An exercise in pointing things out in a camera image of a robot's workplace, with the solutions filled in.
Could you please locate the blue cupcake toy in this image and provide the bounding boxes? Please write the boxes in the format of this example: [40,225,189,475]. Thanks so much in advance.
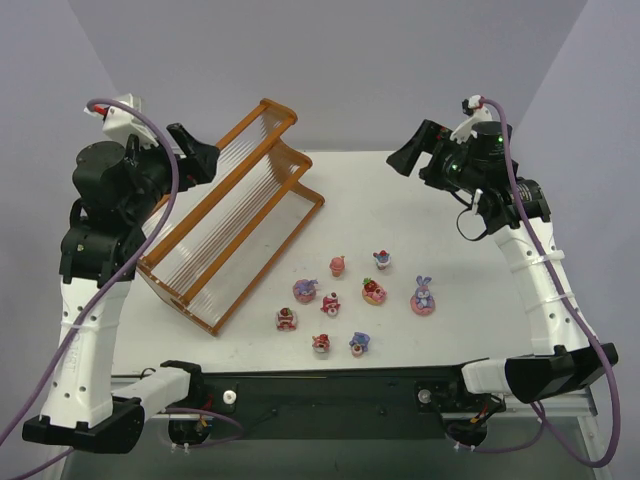
[373,250,391,270]

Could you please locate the purple bunny sitting donut toy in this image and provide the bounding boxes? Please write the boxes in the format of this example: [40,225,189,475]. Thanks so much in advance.
[410,275,436,316]

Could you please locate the small purple bunny toy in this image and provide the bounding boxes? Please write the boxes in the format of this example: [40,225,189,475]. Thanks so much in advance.
[349,332,371,358]

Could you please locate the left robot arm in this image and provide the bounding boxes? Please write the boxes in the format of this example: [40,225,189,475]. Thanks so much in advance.
[22,123,220,454]

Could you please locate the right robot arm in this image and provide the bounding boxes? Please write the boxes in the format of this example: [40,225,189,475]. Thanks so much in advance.
[387,120,618,403]

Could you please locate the orange three-tier acrylic shelf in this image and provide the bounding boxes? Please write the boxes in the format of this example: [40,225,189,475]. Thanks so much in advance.
[138,98,325,336]

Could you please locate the pink ice cream toy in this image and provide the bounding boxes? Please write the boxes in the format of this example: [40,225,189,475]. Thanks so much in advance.
[329,256,346,278]

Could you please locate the strawberry bear donut toy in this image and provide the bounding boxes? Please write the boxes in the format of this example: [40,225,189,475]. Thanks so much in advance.
[361,278,387,306]

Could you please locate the red strawberry cake toy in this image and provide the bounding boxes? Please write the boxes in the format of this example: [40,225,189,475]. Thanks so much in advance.
[275,307,298,332]

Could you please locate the pink bear cake toy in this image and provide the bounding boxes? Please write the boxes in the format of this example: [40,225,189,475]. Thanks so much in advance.
[321,292,341,318]

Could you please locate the pink bear cupcake toy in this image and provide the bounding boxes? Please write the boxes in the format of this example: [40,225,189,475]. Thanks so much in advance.
[312,334,331,355]

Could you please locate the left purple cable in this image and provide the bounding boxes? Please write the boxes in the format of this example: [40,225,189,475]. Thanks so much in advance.
[0,98,182,441]

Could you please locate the purple cable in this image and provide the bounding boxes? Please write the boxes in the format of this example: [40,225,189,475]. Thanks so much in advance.
[0,98,182,441]
[474,97,623,469]

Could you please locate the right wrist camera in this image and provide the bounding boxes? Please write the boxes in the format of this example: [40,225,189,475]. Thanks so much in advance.
[449,95,493,144]

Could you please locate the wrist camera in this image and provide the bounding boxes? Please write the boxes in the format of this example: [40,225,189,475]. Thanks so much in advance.
[449,95,493,144]
[84,105,158,148]

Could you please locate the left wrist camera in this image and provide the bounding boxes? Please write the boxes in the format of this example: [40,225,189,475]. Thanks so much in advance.
[84,105,158,148]

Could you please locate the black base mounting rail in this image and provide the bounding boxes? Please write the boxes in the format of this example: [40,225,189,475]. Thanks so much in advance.
[181,367,506,441]

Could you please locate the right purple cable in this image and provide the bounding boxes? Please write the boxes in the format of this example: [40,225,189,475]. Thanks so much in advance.
[474,97,623,469]

